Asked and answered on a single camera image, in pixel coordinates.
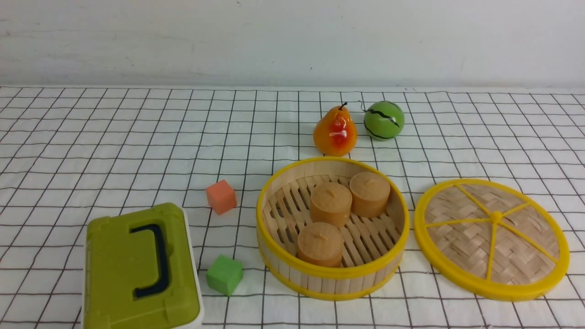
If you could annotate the orange foam cube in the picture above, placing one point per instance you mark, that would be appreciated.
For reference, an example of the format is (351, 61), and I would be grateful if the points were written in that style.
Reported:
(221, 197)

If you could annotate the white black grid tablecloth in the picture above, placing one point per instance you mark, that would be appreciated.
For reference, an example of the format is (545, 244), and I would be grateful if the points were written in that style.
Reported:
(69, 155)

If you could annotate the yellow woven bamboo steamer lid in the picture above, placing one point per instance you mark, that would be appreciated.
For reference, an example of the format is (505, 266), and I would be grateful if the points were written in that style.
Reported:
(490, 239)

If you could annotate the green foam cube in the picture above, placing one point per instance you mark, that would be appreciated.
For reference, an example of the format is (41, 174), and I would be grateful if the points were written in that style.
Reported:
(224, 275)

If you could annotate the tan bun front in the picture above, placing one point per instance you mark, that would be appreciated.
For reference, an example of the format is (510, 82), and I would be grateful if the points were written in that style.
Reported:
(320, 244)

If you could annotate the yellow bamboo steamer basket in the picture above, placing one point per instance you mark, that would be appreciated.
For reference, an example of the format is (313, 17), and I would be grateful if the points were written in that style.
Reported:
(372, 248)

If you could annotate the tan bun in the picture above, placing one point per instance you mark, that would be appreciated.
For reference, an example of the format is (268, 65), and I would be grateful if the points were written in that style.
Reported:
(370, 194)
(331, 202)
(320, 244)

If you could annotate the orange toy pear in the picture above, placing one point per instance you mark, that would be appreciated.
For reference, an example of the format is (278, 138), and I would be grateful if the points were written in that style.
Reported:
(335, 134)

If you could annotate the tan bun right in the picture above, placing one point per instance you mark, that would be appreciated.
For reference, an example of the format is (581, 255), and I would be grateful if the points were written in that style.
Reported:
(370, 194)

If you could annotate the tan bun middle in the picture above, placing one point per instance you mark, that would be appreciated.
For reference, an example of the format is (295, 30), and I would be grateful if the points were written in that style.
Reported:
(331, 202)

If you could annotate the green lidded storage box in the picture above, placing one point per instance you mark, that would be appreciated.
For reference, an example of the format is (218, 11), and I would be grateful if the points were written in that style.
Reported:
(140, 272)

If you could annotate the green toy watermelon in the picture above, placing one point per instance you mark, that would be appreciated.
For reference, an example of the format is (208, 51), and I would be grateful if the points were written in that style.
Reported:
(384, 120)

